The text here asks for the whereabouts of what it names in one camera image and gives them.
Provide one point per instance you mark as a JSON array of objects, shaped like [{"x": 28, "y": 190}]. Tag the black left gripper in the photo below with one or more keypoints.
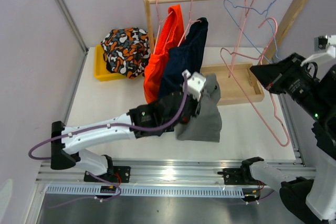
[{"x": 196, "y": 104}]

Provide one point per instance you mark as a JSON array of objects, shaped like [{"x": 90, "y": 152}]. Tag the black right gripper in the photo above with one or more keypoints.
[{"x": 279, "y": 70}]

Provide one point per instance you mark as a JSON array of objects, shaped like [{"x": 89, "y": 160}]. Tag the grey shorts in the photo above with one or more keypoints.
[{"x": 207, "y": 126}]

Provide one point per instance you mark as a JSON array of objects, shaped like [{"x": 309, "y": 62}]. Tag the navy blue shorts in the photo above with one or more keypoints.
[{"x": 188, "y": 56}]

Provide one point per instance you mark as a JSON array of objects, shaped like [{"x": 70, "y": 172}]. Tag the blue wire hanger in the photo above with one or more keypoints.
[{"x": 264, "y": 13}]

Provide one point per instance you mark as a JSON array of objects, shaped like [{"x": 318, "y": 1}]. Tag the pink hanger of grey shorts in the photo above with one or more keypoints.
[{"x": 264, "y": 80}]

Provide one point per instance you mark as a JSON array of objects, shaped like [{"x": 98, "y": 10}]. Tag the orange camouflage shorts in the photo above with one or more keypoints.
[{"x": 126, "y": 51}]

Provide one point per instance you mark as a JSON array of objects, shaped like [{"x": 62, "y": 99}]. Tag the pink hanger of camouflage shorts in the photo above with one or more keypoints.
[{"x": 242, "y": 21}]

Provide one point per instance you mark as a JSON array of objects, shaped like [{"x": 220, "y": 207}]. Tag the pink hanger of orange shorts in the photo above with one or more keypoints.
[{"x": 160, "y": 23}]

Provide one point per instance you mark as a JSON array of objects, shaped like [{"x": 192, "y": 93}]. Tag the pink hanger of navy shorts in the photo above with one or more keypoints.
[{"x": 189, "y": 23}]

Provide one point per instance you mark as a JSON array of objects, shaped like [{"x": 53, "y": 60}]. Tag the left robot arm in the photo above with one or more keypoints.
[{"x": 70, "y": 145}]

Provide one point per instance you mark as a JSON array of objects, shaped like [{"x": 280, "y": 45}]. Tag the wooden clothes rack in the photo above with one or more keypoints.
[{"x": 244, "y": 87}]

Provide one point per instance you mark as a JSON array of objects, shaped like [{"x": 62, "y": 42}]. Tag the yellow plastic bin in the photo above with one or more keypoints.
[{"x": 100, "y": 71}]

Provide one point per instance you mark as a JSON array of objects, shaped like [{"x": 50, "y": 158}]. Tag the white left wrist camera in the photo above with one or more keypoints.
[{"x": 194, "y": 84}]

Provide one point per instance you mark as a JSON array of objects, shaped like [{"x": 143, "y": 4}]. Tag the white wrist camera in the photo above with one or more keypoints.
[
  {"x": 324, "y": 47},
  {"x": 194, "y": 84}
]

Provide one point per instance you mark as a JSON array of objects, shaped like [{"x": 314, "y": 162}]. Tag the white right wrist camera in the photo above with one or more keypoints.
[{"x": 324, "y": 47}]

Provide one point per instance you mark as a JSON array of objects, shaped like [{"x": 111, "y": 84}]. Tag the aluminium mounting rail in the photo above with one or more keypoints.
[{"x": 220, "y": 179}]

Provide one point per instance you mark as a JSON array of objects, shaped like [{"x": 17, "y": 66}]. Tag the aluminium corner post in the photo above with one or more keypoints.
[{"x": 71, "y": 24}]

